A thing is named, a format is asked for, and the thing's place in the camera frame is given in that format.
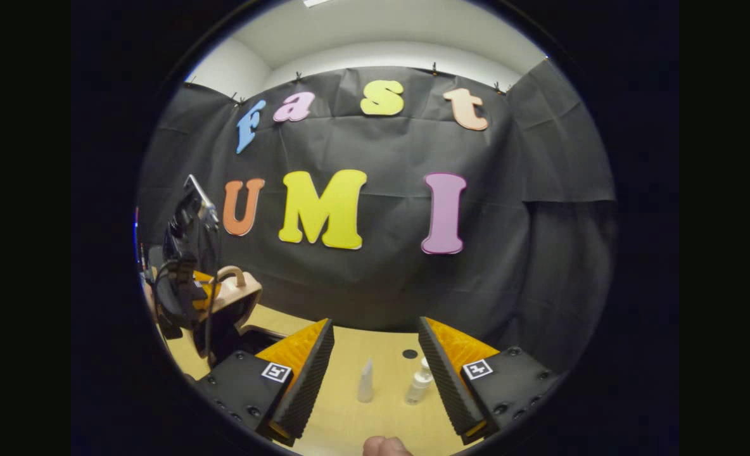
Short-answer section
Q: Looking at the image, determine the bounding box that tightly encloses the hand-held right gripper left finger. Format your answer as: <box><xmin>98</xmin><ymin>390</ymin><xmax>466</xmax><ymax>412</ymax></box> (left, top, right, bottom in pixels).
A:
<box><xmin>194</xmin><ymin>318</ymin><xmax>336</xmax><ymax>447</ymax></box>

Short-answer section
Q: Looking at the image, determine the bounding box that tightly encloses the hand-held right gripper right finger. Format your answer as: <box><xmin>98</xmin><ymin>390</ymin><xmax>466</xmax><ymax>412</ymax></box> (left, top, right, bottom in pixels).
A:
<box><xmin>417</xmin><ymin>317</ymin><xmax>563</xmax><ymax>445</ymax></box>

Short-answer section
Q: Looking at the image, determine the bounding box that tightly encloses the white pump bottle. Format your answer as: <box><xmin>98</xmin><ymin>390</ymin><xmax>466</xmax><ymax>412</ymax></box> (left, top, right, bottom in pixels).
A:
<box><xmin>405</xmin><ymin>357</ymin><xmax>433</xmax><ymax>406</ymax></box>

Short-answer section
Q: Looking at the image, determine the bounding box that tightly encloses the beige suitcase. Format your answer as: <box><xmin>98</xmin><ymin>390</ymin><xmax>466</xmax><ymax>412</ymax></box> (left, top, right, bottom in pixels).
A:
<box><xmin>205</xmin><ymin>265</ymin><xmax>290</xmax><ymax>369</ymax></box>

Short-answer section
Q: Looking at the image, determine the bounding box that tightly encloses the white squeeze tube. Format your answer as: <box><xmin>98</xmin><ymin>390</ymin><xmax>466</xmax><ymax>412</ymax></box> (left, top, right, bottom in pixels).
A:
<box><xmin>357</xmin><ymin>358</ymin><xmax>374</xmax><ymax>404</ymax></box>

